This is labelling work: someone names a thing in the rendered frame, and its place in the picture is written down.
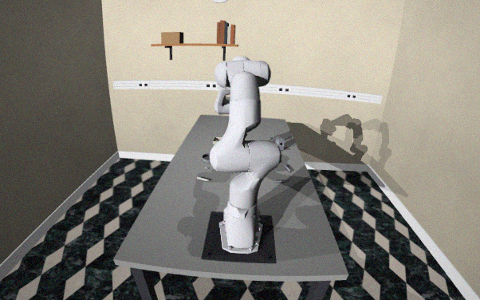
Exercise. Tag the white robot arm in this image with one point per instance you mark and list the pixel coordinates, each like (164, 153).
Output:
(241, 231)

